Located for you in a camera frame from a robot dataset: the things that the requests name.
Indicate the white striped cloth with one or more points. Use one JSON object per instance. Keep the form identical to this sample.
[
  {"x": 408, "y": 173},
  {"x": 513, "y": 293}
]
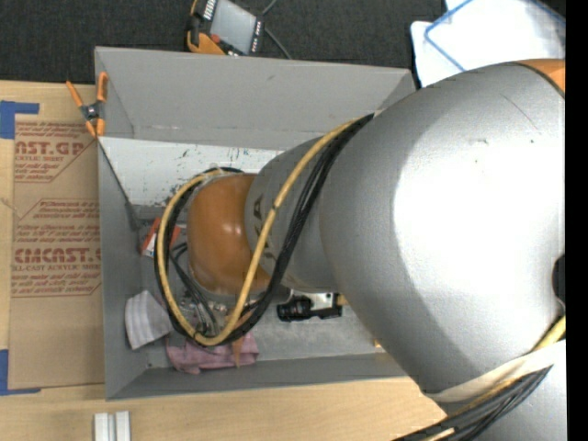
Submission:
[{"x": 144, "y": 320}]

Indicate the grey metal bin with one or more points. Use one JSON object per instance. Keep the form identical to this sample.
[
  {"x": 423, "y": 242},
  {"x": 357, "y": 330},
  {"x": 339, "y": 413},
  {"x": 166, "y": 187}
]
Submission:
[{"x": 239, "y": 94}]

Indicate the black cylinder on white bracket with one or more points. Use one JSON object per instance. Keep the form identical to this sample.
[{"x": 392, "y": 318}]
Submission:
[{"x": 294, "y": 309}]

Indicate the pink cloth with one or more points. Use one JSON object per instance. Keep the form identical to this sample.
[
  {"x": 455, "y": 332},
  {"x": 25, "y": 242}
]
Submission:
[{"x": 202, "y": 355}]

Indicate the brown cardboard board red print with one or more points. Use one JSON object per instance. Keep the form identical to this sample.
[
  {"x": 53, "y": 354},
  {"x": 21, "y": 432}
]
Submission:
[{"x": 55, "y": 329}]

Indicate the orange and white packet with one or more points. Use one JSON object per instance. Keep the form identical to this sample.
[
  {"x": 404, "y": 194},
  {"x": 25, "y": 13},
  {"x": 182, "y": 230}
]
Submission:
[{"x": 150, "y": 242}]

